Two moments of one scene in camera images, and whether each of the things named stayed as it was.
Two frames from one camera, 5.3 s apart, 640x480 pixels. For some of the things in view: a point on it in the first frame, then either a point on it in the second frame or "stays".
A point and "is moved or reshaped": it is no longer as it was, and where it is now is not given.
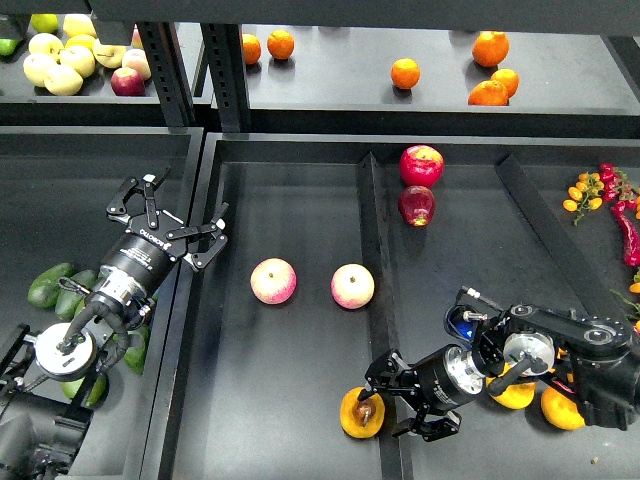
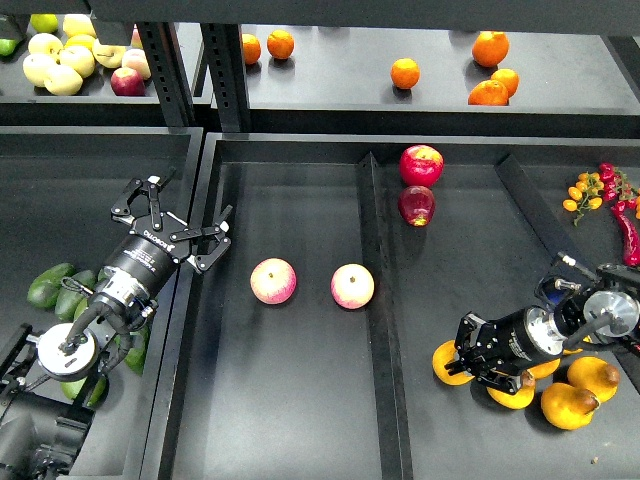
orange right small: [508, 79] stays
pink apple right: [352, 286] stays
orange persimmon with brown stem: [361, 418] is moved or reshaped
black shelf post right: [225, 56] stays
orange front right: [489, 93] stays
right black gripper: [443, 381] → [510, 343]
